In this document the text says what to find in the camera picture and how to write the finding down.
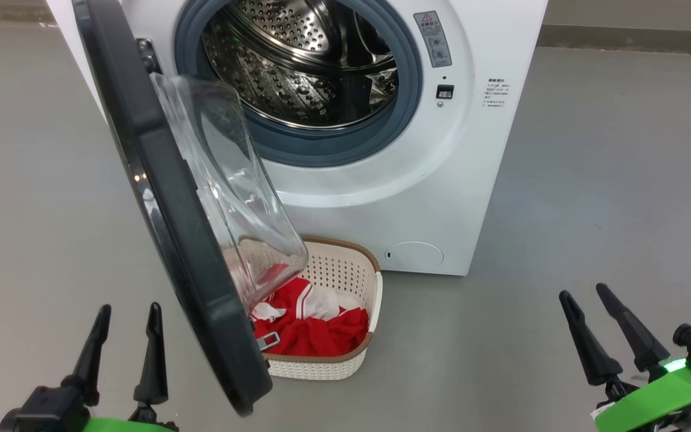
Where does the plain red garment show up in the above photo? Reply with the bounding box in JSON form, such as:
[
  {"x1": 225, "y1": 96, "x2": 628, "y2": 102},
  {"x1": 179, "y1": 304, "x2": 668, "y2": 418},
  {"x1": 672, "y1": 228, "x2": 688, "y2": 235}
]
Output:
[{"x1": 254, "y1": 306, "x2": 370, "y2": 358}]

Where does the white front-load washing machine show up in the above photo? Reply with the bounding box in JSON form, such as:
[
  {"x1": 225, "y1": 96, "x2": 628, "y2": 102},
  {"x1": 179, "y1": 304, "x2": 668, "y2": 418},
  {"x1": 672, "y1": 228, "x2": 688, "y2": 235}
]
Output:
[{"x1": 46, "y1": 0, "x2": 549, "y2": 277}]

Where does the round black glass washer door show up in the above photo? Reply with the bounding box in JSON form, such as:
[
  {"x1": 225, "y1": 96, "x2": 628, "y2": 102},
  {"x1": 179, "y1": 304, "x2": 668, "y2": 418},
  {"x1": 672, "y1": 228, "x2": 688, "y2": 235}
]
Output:
[{"x1": 71, "y1": 0, "x2": 309, "y2": 416}]

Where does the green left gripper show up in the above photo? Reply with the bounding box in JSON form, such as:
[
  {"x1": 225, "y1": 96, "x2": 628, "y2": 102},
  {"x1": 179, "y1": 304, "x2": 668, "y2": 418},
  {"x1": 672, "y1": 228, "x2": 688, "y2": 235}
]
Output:
[{"x1": 62, "y1": 302, "x2": 179, "y2": 432}]

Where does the grey warning sticker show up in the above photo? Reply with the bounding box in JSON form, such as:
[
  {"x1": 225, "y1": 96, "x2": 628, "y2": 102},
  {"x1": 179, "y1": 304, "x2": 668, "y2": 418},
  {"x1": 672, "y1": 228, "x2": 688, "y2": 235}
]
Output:
[{"x1": 413, "y1": 11, "x2": 452, "y2": 68}]

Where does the cream perforated laundry basket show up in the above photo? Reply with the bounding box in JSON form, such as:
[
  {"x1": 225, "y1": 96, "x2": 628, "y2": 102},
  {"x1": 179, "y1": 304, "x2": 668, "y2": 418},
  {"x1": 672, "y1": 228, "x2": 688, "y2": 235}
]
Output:
[{"x1": 239, "y1": 236, "x2": 383, "y2": 381}]

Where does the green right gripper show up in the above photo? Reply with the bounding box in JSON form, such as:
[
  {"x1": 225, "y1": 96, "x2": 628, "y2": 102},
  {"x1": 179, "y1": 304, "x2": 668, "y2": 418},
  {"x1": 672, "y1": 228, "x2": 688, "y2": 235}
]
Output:
[{"x1": 559, "y1": 283, "x2": 691, "y2": 432}]

